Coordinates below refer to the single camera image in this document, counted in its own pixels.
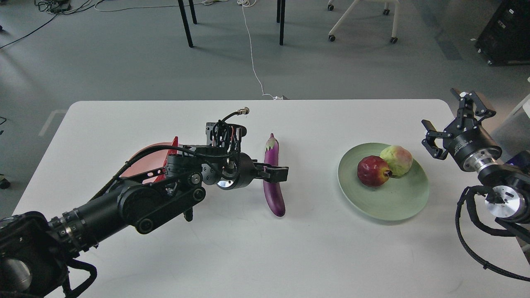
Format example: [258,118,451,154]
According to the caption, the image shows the green-pink guava fruit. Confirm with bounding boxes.
[379,145,413,177]

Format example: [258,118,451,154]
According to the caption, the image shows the white rolling chair base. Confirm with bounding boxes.
[327,0,400,44]

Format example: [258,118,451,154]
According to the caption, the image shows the red chili pepper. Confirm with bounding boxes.
[152,136,179,184]

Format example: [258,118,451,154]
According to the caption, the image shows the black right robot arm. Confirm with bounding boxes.
[422,88,530,281]

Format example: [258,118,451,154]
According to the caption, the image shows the white cable on floor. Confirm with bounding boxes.
[237,0,284,101]

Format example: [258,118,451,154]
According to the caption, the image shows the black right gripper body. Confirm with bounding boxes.
[443,118,502,172]

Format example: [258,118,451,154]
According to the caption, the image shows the purple eggplant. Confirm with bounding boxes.
[263,133,286,217]

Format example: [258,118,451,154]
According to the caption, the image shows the green plate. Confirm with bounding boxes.
[337,143,430,222]

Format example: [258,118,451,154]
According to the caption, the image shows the red pomegranate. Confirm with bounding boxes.
[357,155,393,188]

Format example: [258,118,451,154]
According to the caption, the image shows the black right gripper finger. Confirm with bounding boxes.
[450,88,496,127]
[422,120,452,160]

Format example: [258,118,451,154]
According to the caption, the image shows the black equipment case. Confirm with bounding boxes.
[475,0,530,66]

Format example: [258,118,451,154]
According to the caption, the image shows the black floor cables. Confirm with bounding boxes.
[0,0,100,48]

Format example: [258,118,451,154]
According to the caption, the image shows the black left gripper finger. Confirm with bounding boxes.
[253,162,289,183]

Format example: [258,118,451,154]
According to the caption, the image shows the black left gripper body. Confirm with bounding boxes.
[217,152,258,190]

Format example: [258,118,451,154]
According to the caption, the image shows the black table legs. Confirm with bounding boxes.
[177,0,286,48]

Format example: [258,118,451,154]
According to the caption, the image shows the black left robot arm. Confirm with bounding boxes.
[0,107,289,298]

